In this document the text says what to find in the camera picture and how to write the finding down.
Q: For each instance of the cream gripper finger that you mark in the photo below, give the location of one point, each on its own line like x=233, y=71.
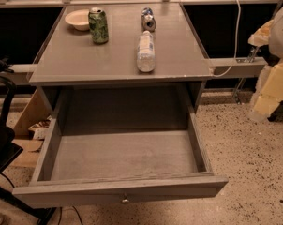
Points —
x=269, y=93
x=261, y=36

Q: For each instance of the green soda can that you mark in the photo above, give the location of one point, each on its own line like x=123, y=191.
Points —
x=98, y=25

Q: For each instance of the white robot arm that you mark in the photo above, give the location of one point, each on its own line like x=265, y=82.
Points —
x=276, y=36

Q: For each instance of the silver blue can lying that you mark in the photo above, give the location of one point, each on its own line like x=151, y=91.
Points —
x=147, y=20

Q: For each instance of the grey cabinet with top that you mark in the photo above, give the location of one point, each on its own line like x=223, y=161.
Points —
x=78, y=77

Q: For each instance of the open grey top drawer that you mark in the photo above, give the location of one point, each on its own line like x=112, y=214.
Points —
x=93, y=161

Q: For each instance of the clear plastic water bottle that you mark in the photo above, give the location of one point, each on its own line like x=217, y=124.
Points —
x=146, y=53

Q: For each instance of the white paper bowl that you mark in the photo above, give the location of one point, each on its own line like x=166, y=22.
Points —
x=78, y=19

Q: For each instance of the cardboard box pieces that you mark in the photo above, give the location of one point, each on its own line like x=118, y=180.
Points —
x=30, y=131

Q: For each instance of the black chair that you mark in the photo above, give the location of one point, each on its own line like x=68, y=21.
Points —
x=9, y=151

